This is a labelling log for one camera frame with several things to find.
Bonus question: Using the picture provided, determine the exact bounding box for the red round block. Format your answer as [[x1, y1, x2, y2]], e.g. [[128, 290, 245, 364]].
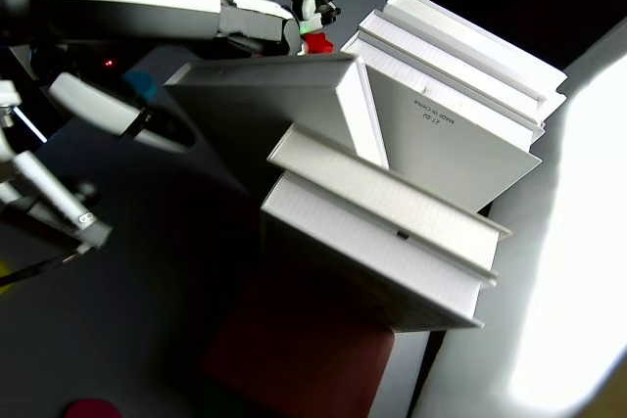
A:
[[65, 396, 122, 418]]

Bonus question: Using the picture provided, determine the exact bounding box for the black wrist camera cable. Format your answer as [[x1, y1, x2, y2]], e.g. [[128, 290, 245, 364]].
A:
[[0, 244, 92, 288]]

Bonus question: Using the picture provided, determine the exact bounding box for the grey book with emblem cover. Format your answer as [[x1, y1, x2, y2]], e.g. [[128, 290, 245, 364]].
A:
[[341, 35, 548, 214]]

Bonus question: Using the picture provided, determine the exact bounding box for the red star block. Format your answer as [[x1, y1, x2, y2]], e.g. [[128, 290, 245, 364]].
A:
[[302, 31, 335, 56]]

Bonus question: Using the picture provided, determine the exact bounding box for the white book faint spine text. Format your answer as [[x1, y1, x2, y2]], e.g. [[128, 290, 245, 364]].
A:
[[383, 0, 569, 109]]

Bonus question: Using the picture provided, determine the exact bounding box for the grey book with chinese characters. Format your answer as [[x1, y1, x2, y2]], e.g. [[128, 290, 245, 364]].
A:
[[266, 122, 514, 287]]

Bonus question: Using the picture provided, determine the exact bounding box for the red hardcover book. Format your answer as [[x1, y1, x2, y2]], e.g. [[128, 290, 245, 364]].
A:
[[200, 260, 398, 418]]

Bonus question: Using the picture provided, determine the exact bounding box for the grey book special issue spine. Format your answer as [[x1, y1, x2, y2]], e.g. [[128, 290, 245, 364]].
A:
[[356, 9, 562, 128]]

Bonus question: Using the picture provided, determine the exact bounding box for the blue round block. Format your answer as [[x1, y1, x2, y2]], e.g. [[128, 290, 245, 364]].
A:
[[121, 69, 159, 102]]

